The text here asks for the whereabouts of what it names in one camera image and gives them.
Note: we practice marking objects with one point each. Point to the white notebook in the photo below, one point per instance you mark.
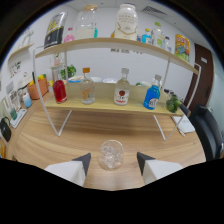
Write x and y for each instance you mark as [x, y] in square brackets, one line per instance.
[185, 125]

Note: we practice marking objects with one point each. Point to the yellow snack bag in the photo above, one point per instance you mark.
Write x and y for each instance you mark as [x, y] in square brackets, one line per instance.
[182, 48]

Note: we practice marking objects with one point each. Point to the white milk bottle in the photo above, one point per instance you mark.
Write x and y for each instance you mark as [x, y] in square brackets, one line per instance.
[126, 23]

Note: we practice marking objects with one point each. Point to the white bowl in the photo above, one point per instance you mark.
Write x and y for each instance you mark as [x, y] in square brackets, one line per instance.
[96, 79]
[110, 80]

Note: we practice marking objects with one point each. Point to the green succulent plant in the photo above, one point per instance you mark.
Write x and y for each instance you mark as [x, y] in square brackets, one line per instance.
[173, 104]

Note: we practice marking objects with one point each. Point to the clear bottle red label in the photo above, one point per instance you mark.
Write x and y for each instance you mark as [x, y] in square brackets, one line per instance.
[122, 93]

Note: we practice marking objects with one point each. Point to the clear glass with ice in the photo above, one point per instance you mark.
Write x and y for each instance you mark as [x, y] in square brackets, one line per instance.
[110, 155]

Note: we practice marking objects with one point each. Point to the white tray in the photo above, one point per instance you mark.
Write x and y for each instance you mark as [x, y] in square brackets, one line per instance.
[19, 119]

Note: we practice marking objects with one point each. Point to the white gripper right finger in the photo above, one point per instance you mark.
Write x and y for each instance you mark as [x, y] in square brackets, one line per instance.
[156, 168]

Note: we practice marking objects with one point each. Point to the green cup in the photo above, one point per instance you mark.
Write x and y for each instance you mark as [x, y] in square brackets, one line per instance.
[13, 114]

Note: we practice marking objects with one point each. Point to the two-tier wooden shelf rack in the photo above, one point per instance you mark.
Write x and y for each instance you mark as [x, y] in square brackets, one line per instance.
[106, 96]

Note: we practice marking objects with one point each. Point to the black kettle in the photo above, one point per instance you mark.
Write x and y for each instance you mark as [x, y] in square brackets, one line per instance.
[5, 130]

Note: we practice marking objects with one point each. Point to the black office chair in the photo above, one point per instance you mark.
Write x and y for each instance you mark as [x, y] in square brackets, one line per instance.
[208, 131]

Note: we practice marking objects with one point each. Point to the light blue white cup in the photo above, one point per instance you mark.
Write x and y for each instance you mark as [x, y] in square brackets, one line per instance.
[27, 101]

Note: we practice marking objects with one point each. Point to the large clear bottle beige cap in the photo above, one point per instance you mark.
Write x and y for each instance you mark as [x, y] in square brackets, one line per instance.
[85, 26]

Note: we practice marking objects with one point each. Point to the small pink bottle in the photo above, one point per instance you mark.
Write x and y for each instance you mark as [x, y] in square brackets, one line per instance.
[69, 37]

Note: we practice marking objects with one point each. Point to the clear bottle orange cap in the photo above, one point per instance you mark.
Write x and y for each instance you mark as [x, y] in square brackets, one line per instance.
[87, 91]

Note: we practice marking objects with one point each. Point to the red liquid bottle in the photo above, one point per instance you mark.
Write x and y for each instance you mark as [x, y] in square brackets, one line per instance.
[60, 93]

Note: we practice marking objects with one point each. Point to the wooden wall shelf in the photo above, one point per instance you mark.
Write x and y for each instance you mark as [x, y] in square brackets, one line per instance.
[20, 50]

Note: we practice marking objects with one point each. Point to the small blue bottle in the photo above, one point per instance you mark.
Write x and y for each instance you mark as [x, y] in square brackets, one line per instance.
[146, 37]

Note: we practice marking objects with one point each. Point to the green potted plant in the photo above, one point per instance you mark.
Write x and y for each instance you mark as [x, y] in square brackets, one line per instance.
[70, 71]

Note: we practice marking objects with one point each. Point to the orange storage basket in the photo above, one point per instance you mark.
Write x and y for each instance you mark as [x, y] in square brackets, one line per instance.
[37, 90]

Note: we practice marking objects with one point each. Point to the brown door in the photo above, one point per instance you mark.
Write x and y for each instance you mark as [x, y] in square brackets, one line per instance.
[201, 76]

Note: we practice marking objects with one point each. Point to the white container blue lid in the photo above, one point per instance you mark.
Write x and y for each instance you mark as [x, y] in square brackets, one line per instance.
[75, 79]

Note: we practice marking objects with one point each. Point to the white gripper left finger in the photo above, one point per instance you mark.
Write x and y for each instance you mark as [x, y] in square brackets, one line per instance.
[68, 170]

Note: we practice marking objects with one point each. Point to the clear bottle green cap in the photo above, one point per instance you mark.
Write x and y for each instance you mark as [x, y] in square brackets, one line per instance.
[156, 35]

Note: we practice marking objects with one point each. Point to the ceiling air vent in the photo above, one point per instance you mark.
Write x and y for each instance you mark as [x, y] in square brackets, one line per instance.
[154, 10]

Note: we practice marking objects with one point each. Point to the blue liquid bottle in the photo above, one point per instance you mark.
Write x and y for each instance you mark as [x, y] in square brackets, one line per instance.
[152, 98]

